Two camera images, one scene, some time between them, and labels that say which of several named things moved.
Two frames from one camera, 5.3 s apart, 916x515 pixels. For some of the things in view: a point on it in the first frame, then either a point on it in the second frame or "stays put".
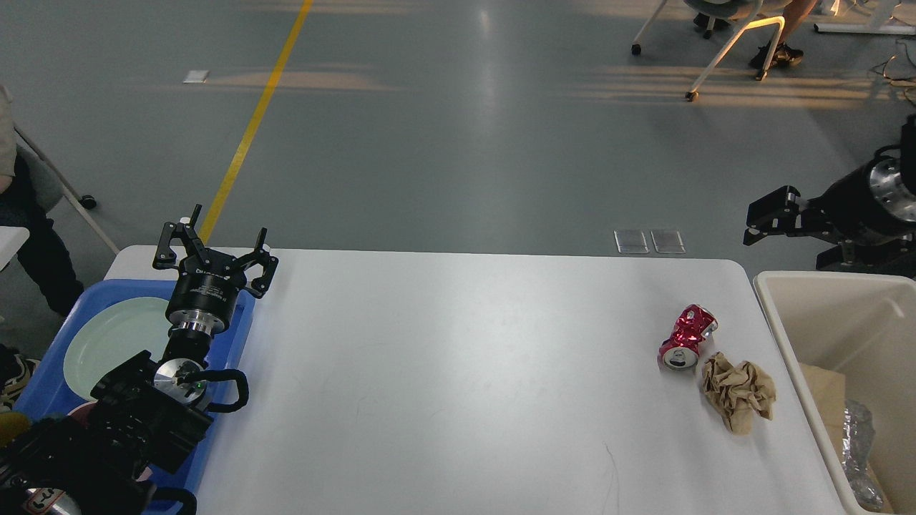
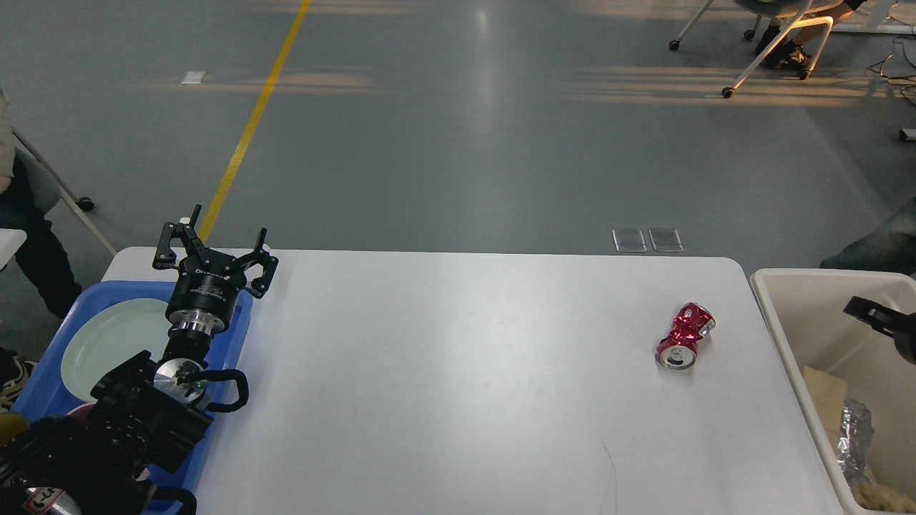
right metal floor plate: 668,242 stays put
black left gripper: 204,297 stays put
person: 787,54 → 788,42
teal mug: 12,425 stays put
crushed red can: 680,351 stays put
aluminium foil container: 857,442 stays put
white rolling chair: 749,13 → 788,12
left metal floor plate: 631,242 stays put
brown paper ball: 734,390 → 879,496
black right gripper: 871,205 → 899,325
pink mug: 86,415 stays put
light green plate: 110,333 stays put
